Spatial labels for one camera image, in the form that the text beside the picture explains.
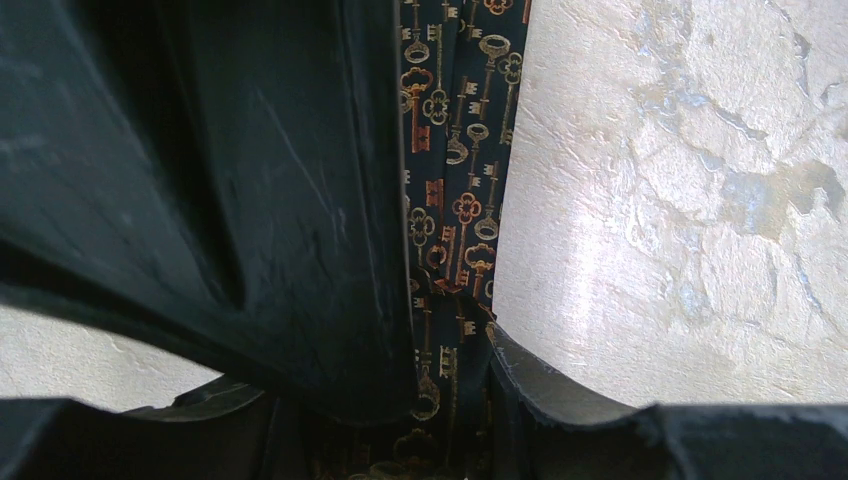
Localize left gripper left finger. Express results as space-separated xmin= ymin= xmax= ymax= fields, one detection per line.
xmin=1 ymin=377 xmax=274 ymax=479

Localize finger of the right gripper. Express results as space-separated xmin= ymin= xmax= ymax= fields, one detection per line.
xmin=1 ymin=1 xmax=417 ymax=424

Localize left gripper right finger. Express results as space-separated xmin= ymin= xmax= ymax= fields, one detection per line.
xmin=491 ymin=329 xmax=847 ymax=479

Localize dark brown patterned tie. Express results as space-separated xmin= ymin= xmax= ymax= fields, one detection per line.
xmin=311 ymin=0 xmax=535 ymax=480

